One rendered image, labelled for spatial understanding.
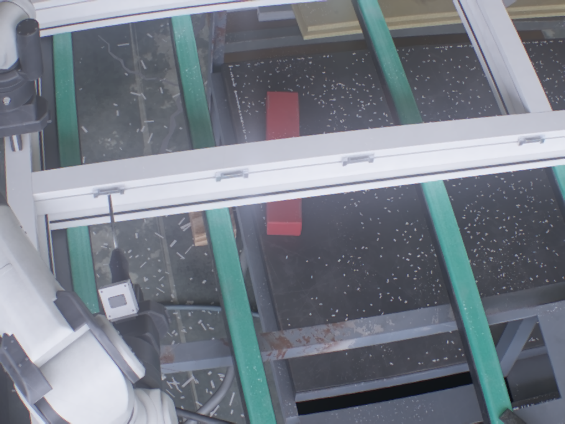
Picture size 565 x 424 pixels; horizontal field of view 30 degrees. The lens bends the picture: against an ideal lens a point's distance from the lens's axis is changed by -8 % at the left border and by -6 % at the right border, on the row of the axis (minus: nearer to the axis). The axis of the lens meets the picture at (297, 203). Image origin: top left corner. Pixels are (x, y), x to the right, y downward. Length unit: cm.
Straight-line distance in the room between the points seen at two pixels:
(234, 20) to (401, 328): 127
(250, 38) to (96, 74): 85
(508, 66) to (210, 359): 71
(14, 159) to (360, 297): 67
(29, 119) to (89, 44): 151
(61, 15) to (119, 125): 101
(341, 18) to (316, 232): 50
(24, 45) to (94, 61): 161
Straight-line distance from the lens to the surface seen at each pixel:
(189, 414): 231
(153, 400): 130
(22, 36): 147
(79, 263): 166
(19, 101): 157
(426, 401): 192
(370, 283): 198
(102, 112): 295
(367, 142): 171
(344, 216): 205
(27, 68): 151
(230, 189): 171
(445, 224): 174
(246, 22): 275
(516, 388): 197
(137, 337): 146
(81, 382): 110
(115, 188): 165
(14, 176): 168
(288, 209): 200
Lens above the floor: 227
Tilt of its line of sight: 55 degrees down
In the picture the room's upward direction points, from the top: 8 degrees clockwise
